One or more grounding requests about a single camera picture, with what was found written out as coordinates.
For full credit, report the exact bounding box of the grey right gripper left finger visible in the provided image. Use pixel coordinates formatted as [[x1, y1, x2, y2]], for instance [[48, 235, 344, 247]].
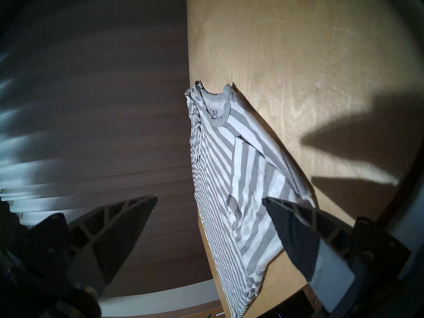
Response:
[[68, 195, 158, 288]]

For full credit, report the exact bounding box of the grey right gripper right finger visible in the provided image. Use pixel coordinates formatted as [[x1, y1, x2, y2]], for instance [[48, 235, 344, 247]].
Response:
[[262, 197, 357, 313]]

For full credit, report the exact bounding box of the grey white striped shirt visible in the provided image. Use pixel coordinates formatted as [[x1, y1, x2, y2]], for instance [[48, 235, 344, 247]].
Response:
[[185, 80, 317, 318]]

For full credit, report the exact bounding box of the black computer tower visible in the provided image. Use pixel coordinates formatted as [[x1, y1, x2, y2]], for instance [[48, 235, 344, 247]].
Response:
[[265, 289, 318, 318]]

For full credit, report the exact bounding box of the brown pleated curtain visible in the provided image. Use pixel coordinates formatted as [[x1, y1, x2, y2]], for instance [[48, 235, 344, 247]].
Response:
[[0, 0, 219, 298]]

